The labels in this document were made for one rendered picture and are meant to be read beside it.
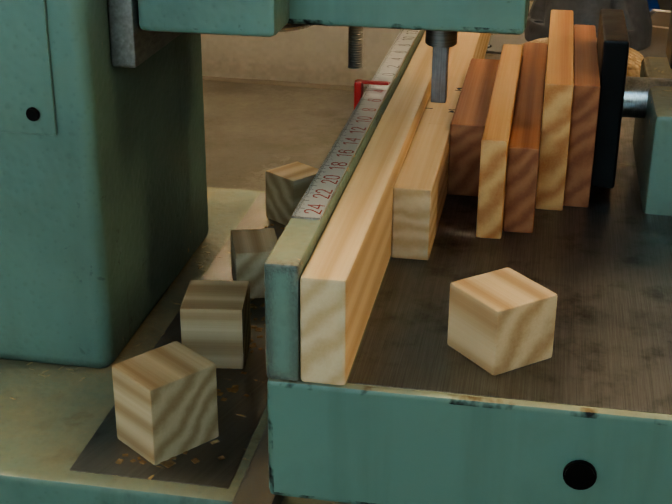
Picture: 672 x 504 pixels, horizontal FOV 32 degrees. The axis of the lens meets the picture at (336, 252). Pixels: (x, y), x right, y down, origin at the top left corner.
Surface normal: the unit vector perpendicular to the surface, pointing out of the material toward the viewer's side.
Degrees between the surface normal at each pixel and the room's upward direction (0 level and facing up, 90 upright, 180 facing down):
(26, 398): 0
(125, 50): 90
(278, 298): 90
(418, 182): 0
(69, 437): 0
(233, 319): 90
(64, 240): 90
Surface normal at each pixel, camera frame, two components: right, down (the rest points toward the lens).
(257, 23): -0.18, 0.39
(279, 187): -0.72, 0.27
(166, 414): 0.68, 0.29
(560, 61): 0.00, -0.92
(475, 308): -0.85, 0.20
